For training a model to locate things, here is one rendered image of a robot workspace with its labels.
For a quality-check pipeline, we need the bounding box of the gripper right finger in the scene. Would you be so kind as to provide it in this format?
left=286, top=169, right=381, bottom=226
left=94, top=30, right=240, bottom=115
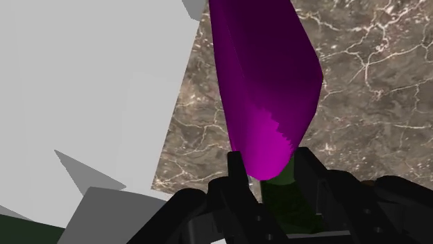
left=293, top=146, right=433, bottom=244

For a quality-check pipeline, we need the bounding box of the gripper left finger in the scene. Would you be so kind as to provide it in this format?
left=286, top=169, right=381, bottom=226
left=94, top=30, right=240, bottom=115
left=127, top=150, right=289, bottom=244

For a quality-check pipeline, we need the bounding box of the purple eggplant with green stem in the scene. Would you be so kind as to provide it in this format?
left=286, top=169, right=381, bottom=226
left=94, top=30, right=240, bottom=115
left=208, top=0, right=324, bottom=235

